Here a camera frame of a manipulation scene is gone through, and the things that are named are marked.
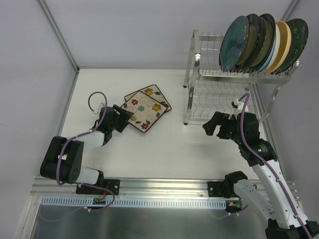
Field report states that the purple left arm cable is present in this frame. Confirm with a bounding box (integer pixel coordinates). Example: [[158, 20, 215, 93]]
[[39, 91, 116, 221]]

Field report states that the yellow bear plate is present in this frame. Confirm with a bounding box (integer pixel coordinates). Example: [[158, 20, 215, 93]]
[[264, 21, 292, 74]]

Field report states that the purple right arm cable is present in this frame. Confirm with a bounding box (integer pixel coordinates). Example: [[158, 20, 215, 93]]
[[211, 93, 312, 239]]

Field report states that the grey reindeer plate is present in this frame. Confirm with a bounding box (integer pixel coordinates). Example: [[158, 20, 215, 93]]
[[244, 13, 267, 72]]

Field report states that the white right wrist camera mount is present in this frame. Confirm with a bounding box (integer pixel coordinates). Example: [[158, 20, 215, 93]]
[[229, 99, 244, 119]]

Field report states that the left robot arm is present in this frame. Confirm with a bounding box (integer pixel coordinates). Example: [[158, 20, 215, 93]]
[[40, 105, 134, 194]]

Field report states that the cream bear plate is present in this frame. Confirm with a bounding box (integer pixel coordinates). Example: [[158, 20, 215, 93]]
[[263, 22, 281, 74]]

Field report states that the aluminium mounting rail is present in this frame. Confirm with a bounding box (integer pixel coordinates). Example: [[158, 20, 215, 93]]
[[29, 174, 300, 202]]

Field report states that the dark green floral plate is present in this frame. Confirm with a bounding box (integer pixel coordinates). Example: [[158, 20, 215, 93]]
[[275, 18, 309, 74]]

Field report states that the teal blossom plate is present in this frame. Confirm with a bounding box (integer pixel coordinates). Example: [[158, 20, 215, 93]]
[[220, 15, 249, 72]]

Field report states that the white slotted cable duct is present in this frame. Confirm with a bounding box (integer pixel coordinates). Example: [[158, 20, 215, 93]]
[[41, 196, 227, 210]]

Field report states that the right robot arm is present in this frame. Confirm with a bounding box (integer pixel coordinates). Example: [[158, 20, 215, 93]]
[[203, 112, 319, 239]]

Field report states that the blue bear plate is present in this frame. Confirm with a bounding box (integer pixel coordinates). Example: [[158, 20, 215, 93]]
[[258, 43, 276, 73]]

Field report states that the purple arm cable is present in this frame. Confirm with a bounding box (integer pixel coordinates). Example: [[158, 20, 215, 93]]
[[39, 91, 116, 221], [211, 93, 312, 239]]

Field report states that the aluminium frame post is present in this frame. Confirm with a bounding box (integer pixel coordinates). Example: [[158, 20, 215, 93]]
[[36, 0, 79, 73]]

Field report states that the square floral plate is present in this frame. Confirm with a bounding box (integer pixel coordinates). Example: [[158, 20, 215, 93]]
[[124, 84, 172, 112], [121, 91, 167, 133]]

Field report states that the striped rim round plate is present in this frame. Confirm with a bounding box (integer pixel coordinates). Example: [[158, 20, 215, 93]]
[[235, 13, 260, 72]]

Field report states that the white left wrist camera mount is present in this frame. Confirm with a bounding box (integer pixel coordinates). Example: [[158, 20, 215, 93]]
[[93, 103, 105, 115]]

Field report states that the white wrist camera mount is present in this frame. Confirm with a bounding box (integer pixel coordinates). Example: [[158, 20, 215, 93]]
[[93, 103, 105, 115], [229, 99, 244, 119]]

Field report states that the brown rimmed cream plate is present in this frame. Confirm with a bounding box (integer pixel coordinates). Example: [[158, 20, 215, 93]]
[[251, 13, 276, 73]]

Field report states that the metal dish rack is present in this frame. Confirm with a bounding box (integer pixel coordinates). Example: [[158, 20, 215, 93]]
[[183, 30, 300, 125]]

